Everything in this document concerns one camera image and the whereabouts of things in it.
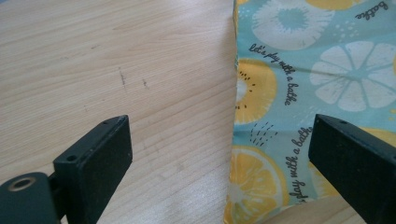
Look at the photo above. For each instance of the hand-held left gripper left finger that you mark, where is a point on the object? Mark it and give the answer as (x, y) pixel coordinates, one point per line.
(99, 161)

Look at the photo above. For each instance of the fruit print fabric bag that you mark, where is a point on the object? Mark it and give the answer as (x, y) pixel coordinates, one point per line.
(299, 81)

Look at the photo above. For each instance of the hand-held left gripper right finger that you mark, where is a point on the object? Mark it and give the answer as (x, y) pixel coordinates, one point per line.
(355, 161)

